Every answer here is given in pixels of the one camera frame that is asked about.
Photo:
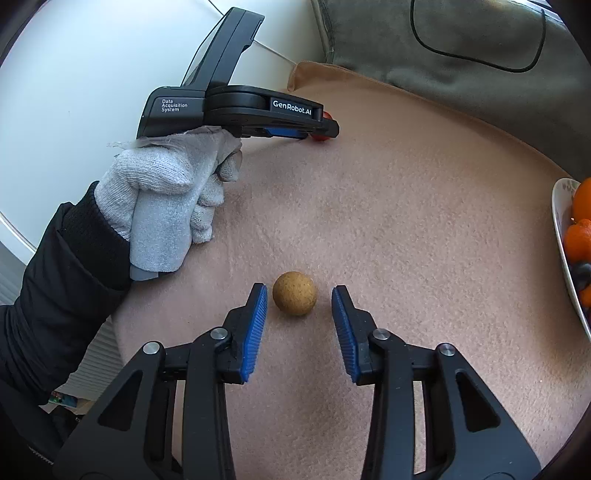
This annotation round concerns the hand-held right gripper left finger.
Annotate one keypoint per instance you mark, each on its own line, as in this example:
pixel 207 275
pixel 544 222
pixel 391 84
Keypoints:
pixel 255 332

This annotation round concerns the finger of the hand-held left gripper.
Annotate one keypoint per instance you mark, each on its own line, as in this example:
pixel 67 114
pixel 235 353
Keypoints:
pixel 286 133
pixel 330 128

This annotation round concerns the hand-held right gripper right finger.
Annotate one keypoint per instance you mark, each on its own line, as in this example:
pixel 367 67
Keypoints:
pixel 344 332

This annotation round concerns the red cherry tomato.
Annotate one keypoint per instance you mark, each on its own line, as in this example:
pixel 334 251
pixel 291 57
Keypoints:
pixel 321 137

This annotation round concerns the round brown fruit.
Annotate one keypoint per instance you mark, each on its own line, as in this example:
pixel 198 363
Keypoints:
pixel 294 293

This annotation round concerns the dark grape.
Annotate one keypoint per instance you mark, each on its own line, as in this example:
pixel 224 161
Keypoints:
pixel 581 276

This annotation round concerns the white floral plate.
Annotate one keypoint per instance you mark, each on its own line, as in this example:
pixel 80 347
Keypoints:
pixel 561 221

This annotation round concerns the large mandarin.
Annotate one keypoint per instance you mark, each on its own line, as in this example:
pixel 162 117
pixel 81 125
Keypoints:
pixel 579 242

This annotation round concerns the person's left forearm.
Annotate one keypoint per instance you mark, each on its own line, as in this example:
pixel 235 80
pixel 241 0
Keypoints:
pixel 55 286

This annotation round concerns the person's left hand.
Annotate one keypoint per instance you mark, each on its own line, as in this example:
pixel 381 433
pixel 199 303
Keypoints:
pixel 152 166

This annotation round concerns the peach blanket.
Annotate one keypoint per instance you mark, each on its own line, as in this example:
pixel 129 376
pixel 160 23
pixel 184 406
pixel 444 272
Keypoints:
pixel 415 230

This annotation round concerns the grey blanket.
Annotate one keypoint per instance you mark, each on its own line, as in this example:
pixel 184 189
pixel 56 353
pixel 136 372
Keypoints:
pixel 461 101

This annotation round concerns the big smooth orange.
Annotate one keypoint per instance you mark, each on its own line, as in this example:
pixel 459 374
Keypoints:
pixel 584 198

